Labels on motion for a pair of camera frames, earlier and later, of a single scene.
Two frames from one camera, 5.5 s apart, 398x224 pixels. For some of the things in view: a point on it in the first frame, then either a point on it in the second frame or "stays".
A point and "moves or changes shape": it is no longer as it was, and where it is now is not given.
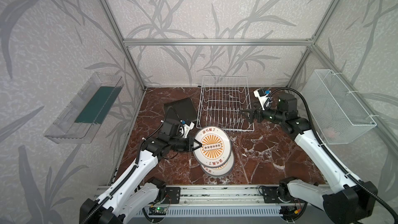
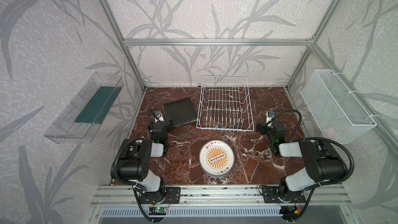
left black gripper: [190, 143] -> [158, 125]
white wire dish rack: [222, 99] stays
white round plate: [216, 148] moves or changes shape
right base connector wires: [290, 212] stays
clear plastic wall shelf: [80, 121] stays
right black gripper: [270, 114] -> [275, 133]
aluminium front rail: [218, 195] stays
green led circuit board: [159, 211] stays
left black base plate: [172, 195] stays
